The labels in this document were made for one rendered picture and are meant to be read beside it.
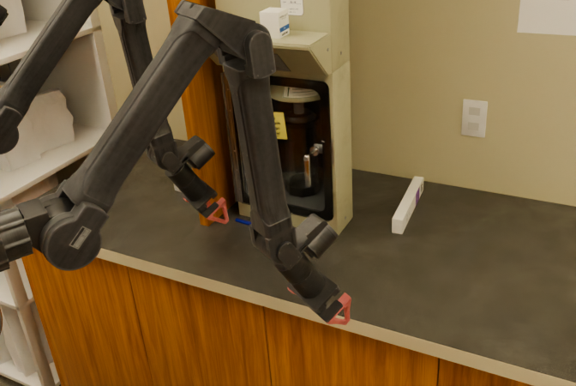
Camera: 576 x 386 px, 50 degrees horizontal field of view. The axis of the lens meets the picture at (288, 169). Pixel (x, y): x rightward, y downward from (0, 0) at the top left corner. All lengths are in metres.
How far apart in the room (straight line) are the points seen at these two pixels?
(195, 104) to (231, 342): 0.66
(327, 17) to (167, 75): 0.67
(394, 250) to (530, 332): 0.41
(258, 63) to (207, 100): 0.80
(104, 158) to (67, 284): 1.24
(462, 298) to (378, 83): 0.76
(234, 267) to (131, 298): 0.41
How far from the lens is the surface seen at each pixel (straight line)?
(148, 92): 0.89
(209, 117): 1.74
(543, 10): 1.80
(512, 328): 1.47
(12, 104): 1.36
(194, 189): 1.57
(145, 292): 1.86
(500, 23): 1.82
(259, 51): 0.92
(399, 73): 1.93
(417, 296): 1.52
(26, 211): 0.92
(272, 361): 1.72
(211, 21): 0.89
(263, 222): 1.07
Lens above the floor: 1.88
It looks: 27 degrees down
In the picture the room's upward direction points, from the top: 4 degrees counter-clockwise
